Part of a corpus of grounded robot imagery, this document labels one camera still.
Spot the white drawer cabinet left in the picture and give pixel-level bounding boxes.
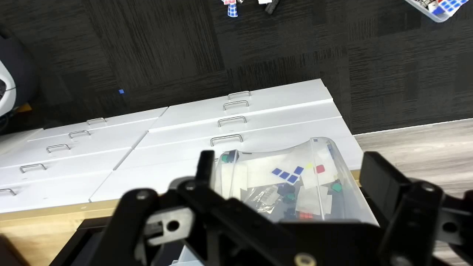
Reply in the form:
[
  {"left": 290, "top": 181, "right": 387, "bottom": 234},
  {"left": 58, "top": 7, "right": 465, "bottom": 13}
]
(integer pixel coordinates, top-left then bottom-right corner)
[{"left": 0, "top": 107, "right": 165, "bottom": 212}]

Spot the white drawer cabinet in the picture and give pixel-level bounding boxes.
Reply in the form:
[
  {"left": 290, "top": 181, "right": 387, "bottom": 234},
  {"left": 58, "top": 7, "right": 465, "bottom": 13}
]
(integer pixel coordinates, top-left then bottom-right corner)
[
  {"left": 91, "top": 79, "right": 361, "bottom": 200},
  {"left": 0, "top": 107, "right": 165, "bottom": 212}
]

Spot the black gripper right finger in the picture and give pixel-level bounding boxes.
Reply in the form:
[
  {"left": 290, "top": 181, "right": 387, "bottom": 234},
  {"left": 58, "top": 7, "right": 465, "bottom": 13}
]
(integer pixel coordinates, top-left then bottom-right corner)
[{"left": 358, "top": 150, "right": 473, "bottom": 266}]

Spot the clear plastic storage box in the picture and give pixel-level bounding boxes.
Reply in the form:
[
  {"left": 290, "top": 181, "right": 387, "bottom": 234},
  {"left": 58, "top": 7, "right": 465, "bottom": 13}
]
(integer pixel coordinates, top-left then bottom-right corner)
[{"left": 211, "top": 137, "right": 378, "bottom": 224}]

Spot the small blue white object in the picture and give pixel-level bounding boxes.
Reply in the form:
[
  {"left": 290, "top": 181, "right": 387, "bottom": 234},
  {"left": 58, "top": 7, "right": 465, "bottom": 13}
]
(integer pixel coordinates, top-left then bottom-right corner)
[{"left": 221, "top": 0, "right": 239, "bottom": 19}]

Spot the white drawer cabinet right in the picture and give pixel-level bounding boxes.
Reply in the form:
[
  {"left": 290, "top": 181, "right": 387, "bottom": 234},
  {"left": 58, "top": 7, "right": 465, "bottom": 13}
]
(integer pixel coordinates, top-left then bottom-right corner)
[{"left": 91, "top": 79, "right": 361, "bottom": 200}]

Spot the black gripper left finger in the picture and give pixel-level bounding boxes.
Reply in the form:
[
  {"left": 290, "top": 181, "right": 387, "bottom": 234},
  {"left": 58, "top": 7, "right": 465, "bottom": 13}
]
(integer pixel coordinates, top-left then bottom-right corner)
[{"left": 88, "top": 150, "right": 215, "bottom": 266}]

